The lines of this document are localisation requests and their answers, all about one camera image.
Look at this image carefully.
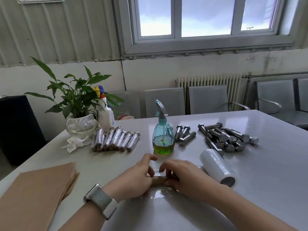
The smartwatch with grey band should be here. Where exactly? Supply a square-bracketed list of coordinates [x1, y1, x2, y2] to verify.
[83, 183, 118, 220]

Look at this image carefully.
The green leafy plant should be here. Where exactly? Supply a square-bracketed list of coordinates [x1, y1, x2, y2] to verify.
[24, 57, 125, 119]

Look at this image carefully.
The crumpled white tissue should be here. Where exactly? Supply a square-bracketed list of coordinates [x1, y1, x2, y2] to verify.
[60, 137, 90, 153]

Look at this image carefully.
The clear glass plant pot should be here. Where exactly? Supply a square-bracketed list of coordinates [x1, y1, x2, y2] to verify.
[65, 112, 99, 140]

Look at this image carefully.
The person's right forearm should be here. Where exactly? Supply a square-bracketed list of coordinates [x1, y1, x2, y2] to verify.
[209, 185, 299, 231]

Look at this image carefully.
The single brown paper sheet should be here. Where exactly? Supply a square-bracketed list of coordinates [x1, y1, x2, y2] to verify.
[150, 175, 169, 187]

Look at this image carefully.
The grey metal bench seat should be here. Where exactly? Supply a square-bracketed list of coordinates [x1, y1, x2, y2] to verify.
[293, 78, 308, 129]
[254, 80, 296, 115]

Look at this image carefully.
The pile of steel bolts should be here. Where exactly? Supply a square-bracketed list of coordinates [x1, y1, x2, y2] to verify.
[174, 122, 259, 157]

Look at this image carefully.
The clear plastic film sheet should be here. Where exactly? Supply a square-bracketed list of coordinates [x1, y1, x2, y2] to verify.
[143, 163, 205, 202]

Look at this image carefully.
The row of bolts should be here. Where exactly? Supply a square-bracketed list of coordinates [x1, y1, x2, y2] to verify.
[91, 126, 141, 153]

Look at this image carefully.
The white cling film roll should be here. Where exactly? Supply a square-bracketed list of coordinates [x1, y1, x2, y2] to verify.
[200, 149, 239, 187]

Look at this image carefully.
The white spray bottle colourful nozzle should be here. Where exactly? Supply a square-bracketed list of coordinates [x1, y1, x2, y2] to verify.
[93, 86, 116, 133]

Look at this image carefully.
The person's left forearm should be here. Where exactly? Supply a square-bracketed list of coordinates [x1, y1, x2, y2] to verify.
[57, 202, 106, 231]

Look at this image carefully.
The white wall radiator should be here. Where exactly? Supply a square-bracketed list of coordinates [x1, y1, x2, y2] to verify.
[175, 74, 242, 116]

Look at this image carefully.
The teal spray bottle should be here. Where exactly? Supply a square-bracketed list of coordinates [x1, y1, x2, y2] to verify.
[152, 99, 175, 156]

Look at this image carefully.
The white framed window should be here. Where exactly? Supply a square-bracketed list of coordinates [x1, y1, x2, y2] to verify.
[118, 0, 304, 58]

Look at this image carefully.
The person's left hand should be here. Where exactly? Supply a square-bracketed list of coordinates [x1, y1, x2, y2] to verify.
[102, 153, 158, 204]

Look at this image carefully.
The stack of brown paper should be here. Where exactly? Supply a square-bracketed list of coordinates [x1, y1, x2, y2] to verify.
[0, 162, 80, 231]

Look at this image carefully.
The grey metal chair with armrest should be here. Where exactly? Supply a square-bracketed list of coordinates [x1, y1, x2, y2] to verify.
[188, 85, 251, 115]

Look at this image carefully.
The person's right hand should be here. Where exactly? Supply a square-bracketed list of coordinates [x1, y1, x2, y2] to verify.
[158, 159, 231, 202]

